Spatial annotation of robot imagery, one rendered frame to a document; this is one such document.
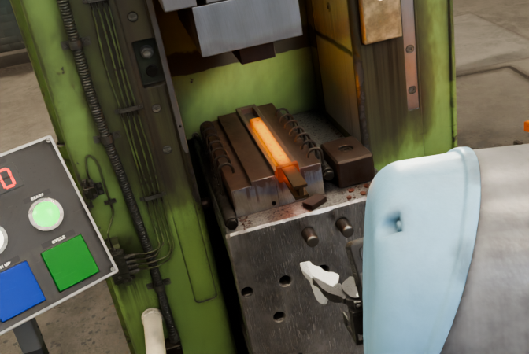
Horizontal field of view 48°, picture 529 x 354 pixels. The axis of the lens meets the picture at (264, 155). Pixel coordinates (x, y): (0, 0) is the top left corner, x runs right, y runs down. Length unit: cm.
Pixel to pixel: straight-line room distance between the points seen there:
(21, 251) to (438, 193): 91
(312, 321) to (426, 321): 115
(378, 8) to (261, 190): 47
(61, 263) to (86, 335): 154
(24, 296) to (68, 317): 168
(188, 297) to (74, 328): 121
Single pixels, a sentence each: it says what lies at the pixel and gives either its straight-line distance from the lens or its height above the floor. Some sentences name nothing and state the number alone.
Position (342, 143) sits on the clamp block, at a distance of 138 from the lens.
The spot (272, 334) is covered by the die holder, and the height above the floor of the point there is 63.
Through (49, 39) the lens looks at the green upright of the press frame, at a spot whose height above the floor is 134.
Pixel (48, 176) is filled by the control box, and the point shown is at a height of 114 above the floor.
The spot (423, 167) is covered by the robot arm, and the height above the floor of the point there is 143.
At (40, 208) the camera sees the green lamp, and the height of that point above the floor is 110.
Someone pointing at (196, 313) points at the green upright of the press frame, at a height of 59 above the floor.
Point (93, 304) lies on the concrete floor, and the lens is 278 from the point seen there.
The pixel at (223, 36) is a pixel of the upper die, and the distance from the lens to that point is 114.
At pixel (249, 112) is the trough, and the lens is 162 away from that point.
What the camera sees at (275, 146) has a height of 101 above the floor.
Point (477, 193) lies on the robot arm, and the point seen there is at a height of 143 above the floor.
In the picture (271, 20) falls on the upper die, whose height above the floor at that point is 131.
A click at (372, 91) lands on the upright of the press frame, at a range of 142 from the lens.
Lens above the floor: 156
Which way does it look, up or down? 25 degrees down
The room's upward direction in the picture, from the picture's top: 10 degrees counter-clockwise
